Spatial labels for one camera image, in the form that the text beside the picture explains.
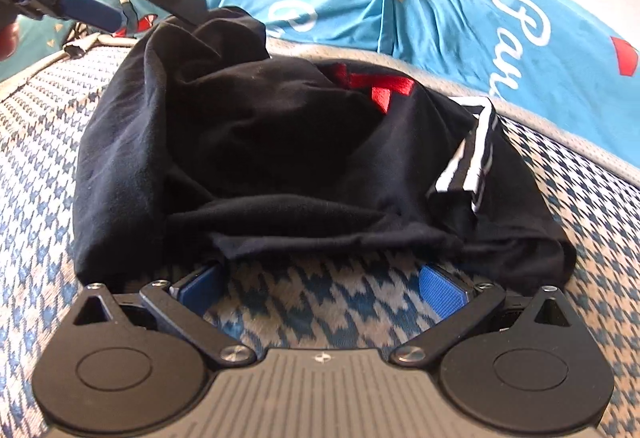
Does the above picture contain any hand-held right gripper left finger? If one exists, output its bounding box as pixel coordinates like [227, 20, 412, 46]
[70, 265, 257, 366]

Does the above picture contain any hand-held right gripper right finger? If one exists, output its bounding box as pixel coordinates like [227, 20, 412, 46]
[390, 263, 572, 366]

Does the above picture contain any black t-shirt with red print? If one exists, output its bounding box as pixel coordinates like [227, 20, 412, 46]
[72, 5, 578, 291]

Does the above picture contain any person's left hand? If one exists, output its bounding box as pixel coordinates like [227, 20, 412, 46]
[0, 24, 21, 62]

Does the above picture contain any blue houndstooth bed mat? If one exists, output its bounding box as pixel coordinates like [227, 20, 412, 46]
[0, 35, 640, 438]

